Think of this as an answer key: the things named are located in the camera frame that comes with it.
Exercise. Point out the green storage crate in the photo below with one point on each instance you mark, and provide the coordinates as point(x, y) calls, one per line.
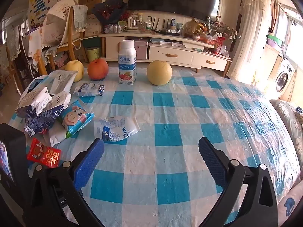
point(91, 43)

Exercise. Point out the light blue lace chair cover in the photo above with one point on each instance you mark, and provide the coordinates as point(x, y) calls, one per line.
point(80, 17)

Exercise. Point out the pink storage box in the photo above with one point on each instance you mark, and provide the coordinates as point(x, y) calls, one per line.
point(141, 49)

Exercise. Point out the cartoon cow wet wipes pack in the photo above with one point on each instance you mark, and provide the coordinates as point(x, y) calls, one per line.
point(75, 118)

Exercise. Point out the orange-print dining table cloth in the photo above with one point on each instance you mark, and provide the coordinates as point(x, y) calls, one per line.
point(34, 49)

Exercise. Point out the green trash bin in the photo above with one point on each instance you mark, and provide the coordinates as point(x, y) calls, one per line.
point(92, 54)

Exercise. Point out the white lace curtain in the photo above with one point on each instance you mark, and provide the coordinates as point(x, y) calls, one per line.
point(251, 33)

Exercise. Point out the plain white packet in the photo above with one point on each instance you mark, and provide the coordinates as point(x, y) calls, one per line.
point(55, 136)

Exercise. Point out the white feather-print wipes pack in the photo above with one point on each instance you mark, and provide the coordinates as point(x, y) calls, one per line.
point(64, 78)

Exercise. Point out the white washing machine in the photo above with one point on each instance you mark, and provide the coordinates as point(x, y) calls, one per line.
point(285, 78)

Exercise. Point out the artificial flower bunch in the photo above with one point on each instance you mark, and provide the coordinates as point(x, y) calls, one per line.
point(222, 28)

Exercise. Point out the gold gift bag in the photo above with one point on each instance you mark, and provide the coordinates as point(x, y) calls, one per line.
point(192, 28)

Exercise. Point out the white strawberry yogurt bottle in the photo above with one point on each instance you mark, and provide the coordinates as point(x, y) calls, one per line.
point(127, 62)

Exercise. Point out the clear water bottle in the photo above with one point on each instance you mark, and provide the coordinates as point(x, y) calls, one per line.
point(148, 23)

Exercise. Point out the white electric kettle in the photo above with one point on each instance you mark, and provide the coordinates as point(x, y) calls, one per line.
point(132, 23)

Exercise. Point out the large white milk pouch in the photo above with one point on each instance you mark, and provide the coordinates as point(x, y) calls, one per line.
point(116, 130)

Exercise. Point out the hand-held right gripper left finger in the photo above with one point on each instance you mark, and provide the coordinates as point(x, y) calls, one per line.
point(88, 163)

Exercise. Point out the crushed white milk carton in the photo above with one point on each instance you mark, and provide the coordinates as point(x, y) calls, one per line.
point(59, 100)

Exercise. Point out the white TV cabinet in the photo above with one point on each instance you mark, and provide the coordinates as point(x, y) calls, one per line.
point(170, 52)

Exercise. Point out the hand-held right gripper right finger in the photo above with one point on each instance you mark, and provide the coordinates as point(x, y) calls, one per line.
point(213, 160)

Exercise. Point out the grey patterned sofa cushion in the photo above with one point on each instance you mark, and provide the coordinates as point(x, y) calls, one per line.
point(288, 123)

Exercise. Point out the yellow pear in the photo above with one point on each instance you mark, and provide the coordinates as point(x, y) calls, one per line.
point(159, 73)
point(75, 69)

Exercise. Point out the light wooden chair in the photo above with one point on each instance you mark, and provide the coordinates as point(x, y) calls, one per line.
point(71, 45)

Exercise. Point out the cream printed cloth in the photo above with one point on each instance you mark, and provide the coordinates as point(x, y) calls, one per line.
point(56, 21)

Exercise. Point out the red snack packet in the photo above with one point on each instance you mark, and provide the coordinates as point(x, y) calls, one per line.
point(42, 155)

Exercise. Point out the blue checkered tablecloth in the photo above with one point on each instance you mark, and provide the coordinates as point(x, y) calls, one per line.
point(165, 113)

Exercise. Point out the red apple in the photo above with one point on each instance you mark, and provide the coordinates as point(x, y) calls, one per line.
point(97, 69)

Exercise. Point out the dark blue flower bouquet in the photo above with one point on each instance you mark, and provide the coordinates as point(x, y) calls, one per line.
point(109, 11)

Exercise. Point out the small white milk pouch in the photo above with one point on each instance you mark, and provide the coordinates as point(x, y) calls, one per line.
point(87, 89)

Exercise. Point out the wall poster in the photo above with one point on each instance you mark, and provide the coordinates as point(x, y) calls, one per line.
point(42, 2)

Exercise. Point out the stacked plastic basins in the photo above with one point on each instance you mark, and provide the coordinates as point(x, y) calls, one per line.
point(274, 41)

